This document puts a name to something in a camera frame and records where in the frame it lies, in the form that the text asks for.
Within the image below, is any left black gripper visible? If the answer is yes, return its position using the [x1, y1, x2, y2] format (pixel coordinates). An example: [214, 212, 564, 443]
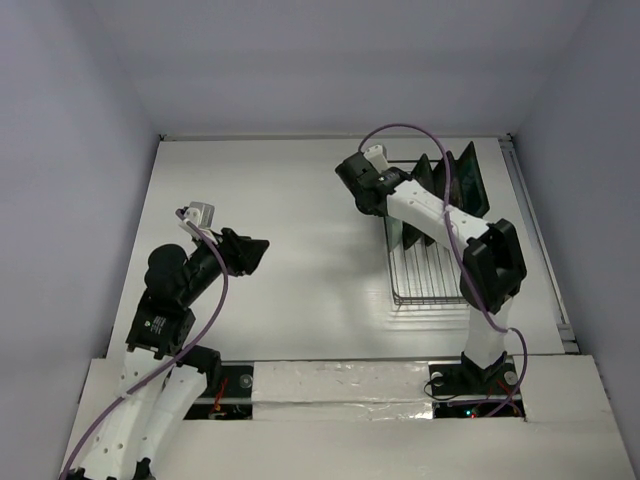
[180, 225, 268, 303]

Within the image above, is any black floral square plate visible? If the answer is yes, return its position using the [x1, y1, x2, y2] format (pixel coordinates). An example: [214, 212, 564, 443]
[401, 153, 435, 250]

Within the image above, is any light green plate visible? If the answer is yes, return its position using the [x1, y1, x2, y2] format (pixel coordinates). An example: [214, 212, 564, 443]
[386, 217, 403, 251]

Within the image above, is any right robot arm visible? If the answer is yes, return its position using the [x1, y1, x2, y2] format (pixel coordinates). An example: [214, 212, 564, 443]
[335, 152, 527, 392]

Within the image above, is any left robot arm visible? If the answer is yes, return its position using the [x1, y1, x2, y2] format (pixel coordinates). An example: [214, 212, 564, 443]
[60, 228, 270, 479]

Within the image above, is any dark green square plate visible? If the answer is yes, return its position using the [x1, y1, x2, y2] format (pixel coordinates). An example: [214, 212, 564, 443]
[451, 141, 490, 218]

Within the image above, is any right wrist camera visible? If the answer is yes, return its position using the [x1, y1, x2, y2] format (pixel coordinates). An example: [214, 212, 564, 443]
[363, 144, 390, 173]

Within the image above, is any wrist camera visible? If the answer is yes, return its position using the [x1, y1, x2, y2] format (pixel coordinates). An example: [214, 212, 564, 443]
[176, 201, 215, 238]
[363, 144, 390, 173]

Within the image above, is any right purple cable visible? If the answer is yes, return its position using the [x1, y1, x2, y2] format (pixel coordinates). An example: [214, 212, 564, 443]
[357, 123, 529, 419]

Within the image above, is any purple cable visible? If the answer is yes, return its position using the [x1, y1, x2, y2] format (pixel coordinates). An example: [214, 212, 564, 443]
[357, 123, 529, 419]
[58, 209, 232, 480]

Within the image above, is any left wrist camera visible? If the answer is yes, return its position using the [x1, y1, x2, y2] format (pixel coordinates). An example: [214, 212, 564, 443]
[176, 201, 215, 238]

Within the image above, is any wire dish rack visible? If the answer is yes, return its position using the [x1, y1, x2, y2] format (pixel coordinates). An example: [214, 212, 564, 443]
[383, 158, 471, 305]

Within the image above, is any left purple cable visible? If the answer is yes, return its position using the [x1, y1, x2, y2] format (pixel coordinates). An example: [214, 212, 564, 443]
[58, 209, 232, 480]

